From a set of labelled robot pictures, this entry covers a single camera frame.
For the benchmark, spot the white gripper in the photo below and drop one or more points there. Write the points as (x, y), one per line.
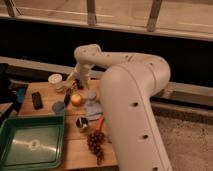
(82, 75)

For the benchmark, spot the dark handled brush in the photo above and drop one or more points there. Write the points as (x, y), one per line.
(68, 94)

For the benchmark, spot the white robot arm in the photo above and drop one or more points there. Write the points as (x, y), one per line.
(125, 88)

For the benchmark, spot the white paper cup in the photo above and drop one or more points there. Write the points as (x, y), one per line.
(56, 82)

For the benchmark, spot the small black clip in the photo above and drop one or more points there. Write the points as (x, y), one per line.
(79, 84)

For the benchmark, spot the blue round lid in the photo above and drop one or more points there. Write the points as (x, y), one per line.
(59, 107)

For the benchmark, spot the grey blue cloth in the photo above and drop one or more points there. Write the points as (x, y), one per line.
(92, 107)

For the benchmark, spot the orange carrot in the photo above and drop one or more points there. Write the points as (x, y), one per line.
(99, 124)

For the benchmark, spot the dark chair at left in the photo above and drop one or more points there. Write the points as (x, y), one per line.
(10, 93)

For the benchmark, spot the bunch of dark grapes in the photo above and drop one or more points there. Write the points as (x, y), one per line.
(94, 142)

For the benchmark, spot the wooden table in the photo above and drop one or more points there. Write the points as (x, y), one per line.
(76, 155)

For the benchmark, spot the green plastic tray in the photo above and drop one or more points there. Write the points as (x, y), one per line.
(31, 143)

